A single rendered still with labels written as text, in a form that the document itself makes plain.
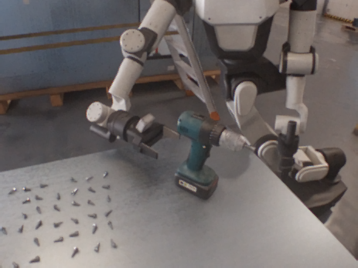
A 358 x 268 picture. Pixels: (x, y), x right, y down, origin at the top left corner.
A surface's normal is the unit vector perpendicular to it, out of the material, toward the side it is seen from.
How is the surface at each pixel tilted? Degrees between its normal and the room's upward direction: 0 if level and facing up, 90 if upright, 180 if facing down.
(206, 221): 0
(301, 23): 95
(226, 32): 95
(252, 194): 0
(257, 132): 90
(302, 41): 95
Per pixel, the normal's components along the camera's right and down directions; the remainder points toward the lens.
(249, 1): -0.32, 0.58
